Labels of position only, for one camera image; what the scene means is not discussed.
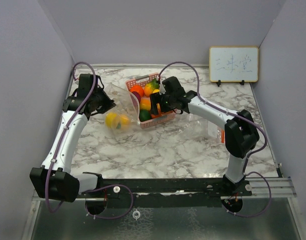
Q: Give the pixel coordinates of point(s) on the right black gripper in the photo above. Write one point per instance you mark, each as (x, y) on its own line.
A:
(155, 98)

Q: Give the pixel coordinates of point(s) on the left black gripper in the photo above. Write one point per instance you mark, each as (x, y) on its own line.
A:
(109, 104)

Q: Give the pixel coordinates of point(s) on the yellow toy lemon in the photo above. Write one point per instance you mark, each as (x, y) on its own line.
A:
(111, 120)

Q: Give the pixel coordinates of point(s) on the pink plastic basket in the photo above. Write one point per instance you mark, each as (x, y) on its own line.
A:
(142, 87)

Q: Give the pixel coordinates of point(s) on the clear zip top bag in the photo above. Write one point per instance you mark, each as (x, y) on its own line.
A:
(123, 105)

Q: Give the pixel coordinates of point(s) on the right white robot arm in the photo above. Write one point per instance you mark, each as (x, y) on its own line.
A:
(240, 132)

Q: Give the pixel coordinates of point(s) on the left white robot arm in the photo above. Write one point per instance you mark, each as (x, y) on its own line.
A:
(53, 180)

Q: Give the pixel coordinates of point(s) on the yellow toy fruit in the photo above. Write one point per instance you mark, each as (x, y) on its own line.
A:
(145, 104)

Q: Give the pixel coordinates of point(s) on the yellow orange toy pepper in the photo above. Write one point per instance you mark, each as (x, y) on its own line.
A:
(150, 87)

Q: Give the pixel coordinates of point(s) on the green toy lime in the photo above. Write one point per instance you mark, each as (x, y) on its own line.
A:
(144, 115)

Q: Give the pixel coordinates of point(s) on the purple toy sweet potato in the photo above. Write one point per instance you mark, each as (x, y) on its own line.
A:
(137, 95)

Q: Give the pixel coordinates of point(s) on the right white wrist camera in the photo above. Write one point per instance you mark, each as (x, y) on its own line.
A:
(161, 88)

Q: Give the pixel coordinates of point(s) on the small whiteboard wooden frame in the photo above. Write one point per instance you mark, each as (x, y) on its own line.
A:
(233, 64)

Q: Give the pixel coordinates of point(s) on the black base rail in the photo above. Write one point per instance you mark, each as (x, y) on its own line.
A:
(166, 192)

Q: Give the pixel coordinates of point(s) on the aluminium frame rail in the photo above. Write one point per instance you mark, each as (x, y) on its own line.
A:
(280, 187)

